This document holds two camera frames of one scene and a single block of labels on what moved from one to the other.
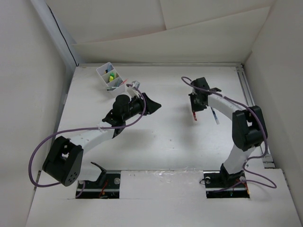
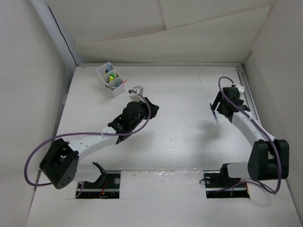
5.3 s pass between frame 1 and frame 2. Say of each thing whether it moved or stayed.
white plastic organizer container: stayed
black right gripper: moved
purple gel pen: stayed
